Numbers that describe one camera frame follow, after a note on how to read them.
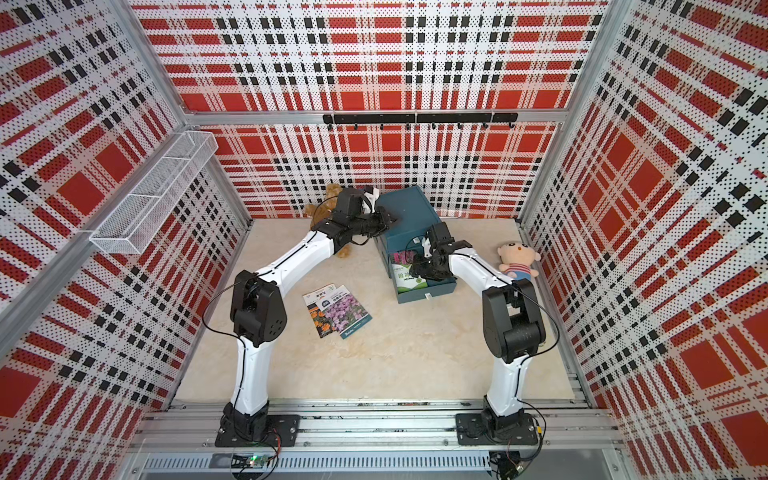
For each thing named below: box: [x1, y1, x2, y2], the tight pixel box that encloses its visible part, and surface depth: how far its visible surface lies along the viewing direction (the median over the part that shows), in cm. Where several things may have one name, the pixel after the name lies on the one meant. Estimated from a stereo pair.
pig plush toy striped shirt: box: [497, 241, 541, 281], surface depth 103 cm
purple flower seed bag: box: [315, 284, 373, 340], surface depth 97 cm
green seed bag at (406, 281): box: [392, 264, 428, 293], surface depth 95 cm
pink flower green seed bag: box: [393, 250, 415, 265], surface depth 100 cm
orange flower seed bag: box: [302, 283, 337, 339], surface depth 96 cm
